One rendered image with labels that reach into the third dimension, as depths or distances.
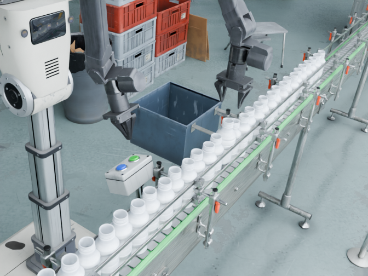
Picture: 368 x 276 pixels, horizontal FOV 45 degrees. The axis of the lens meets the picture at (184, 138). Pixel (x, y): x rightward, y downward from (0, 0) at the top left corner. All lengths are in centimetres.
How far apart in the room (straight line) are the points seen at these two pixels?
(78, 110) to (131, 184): 233
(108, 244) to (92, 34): 52
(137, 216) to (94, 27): 49
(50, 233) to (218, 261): 104
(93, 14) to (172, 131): 95
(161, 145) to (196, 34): 296
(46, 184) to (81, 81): 174
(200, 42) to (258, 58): 359
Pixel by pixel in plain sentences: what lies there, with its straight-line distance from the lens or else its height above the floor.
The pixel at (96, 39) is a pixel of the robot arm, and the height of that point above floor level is 151.
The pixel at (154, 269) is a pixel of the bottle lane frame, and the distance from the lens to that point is 131.
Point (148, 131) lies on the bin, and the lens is 203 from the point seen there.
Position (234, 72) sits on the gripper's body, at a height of 138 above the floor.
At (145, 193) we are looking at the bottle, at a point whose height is 116.
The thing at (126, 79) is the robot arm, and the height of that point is 139.
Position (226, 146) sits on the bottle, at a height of 112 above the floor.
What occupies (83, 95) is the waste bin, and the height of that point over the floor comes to 28.
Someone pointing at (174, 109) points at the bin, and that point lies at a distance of 230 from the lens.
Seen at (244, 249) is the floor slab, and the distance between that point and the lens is 270.
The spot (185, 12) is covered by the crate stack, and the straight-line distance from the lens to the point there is 469.
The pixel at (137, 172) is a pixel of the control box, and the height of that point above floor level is 110.
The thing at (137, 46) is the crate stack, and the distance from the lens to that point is 395.
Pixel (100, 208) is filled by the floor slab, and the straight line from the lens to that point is 287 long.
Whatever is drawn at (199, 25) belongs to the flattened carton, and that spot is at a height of 41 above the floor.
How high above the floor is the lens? 193
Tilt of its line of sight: 33 degrees down
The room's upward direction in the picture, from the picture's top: 6 degrees clockwise
